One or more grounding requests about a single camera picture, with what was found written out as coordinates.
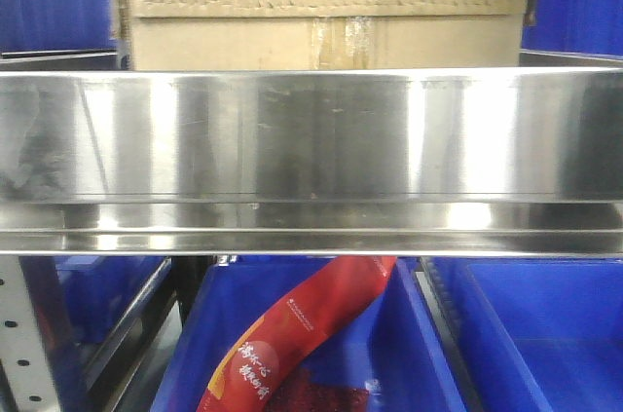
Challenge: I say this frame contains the perforated grey shelf upright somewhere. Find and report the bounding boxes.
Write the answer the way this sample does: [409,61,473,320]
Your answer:
[1,256,60,411]

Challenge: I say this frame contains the red snack bag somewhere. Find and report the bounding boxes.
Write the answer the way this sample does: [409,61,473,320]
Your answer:
[197,255,397,411]

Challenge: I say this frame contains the blue bin lower right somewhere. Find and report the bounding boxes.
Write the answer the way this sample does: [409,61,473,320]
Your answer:
[423,257,622,411]

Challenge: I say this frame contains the blue bin lower centre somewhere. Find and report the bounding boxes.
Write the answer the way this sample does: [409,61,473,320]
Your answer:
[151,255,466,411]

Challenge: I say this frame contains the blue bin lower left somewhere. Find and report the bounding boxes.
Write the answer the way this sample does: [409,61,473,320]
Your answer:
[55,255,164,344]

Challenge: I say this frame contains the blue bin upper right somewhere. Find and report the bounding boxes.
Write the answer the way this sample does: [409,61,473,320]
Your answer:
[522,0,622,56]

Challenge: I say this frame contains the plain brown cardboard box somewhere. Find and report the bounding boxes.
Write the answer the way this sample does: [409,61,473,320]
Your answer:
[112,0,535,71]

